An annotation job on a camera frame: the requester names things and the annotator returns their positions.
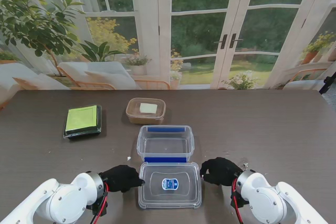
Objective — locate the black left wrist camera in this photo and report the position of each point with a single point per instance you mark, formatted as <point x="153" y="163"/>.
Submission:
<point x="101" y="207"/>

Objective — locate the clear lid with green label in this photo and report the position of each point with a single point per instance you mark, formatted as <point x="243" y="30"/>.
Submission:
<point x="81" y="117"/>

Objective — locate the clear lid with blue label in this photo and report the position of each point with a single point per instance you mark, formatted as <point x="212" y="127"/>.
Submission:
<point x="170" y="184"/>

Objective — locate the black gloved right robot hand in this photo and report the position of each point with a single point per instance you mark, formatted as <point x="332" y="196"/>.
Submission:
<point x="219" y="170"/>

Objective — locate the clear box with blue clips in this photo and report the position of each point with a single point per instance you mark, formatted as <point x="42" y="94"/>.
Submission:
<point x="165" y="142"/>

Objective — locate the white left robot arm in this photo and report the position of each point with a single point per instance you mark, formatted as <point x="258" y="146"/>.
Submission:
<point x="52" y="200"/>

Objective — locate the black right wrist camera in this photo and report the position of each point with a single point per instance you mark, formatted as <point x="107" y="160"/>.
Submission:
<point x="236" y="201"/>

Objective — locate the clear lid with white label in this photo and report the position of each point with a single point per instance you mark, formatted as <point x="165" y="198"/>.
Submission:
<point x="148" y="107"/>

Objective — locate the printed garden backdrop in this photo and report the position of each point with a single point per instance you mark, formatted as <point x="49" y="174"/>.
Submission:
<point x="199" y="24"/>

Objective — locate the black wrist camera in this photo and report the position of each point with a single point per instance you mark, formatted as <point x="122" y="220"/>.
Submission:
<point x="236" y="201"/>
<point x="101" y="207"/>

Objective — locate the brown kraft paper container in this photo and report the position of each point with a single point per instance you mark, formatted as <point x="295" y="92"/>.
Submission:
<point x="143" y="120"/>

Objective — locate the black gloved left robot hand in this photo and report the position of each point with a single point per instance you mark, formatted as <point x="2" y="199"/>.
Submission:
<point x="120" y="179"/>

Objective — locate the black tripod stand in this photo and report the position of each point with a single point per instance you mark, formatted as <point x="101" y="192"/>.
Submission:
<point x="326" y="85"/>

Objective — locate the black plastic tray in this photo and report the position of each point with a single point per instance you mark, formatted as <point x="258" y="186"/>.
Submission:
<point x="97" y="119"/>

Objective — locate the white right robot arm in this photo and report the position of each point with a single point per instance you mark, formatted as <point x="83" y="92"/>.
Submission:
<point x="273" y="200"/>

